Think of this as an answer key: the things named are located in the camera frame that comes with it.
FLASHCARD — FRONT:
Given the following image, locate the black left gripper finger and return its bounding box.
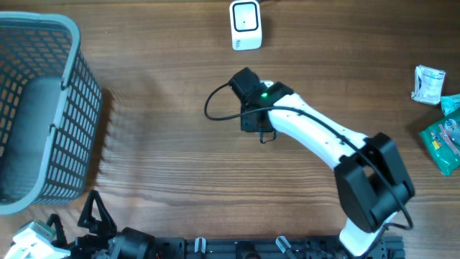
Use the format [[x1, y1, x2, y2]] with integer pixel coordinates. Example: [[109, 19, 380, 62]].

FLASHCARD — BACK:
[[46, 214, 68, 248], [77, 189, 118, 235]]

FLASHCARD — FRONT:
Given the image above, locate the white blue small box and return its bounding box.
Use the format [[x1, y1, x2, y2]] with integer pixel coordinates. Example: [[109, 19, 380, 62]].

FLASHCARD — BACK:
[[411, 65, 446, 105]]

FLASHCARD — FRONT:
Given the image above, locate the green 3M gloves package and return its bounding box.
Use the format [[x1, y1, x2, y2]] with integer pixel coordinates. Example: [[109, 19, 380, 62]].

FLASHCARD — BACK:
[[419, 109, 459, 176]]

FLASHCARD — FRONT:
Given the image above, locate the light blue wipes packet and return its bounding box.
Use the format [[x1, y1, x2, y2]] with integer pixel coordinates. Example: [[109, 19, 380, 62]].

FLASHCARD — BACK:
[[441, 94, 460, 116]]

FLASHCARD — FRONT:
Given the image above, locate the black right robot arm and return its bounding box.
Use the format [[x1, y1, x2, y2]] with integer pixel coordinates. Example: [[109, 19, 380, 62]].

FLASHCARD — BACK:
[[229, 68, 415, 258]]

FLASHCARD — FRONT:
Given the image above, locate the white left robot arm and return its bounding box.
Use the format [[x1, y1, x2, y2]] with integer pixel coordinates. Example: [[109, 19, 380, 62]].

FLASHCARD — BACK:
[[46, 190, 157, 258]]

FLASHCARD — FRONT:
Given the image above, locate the white barcode scanner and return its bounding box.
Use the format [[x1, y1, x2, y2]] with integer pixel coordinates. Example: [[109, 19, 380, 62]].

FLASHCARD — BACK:
[[229, 0, 262, 51]]

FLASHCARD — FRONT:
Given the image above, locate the grey plastic shopping basket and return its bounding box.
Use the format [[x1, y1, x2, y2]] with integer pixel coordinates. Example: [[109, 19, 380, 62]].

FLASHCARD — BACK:
[[1, 12, 104, 215]]

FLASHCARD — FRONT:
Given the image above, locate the black right camera cable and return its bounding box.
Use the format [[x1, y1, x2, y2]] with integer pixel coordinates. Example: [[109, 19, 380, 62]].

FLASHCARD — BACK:
[[203, 82, 414, 259]]

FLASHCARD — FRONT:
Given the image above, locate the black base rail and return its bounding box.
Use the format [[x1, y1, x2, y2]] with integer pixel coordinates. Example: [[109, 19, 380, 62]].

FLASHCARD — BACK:
[[149, 235, 405, 259]]

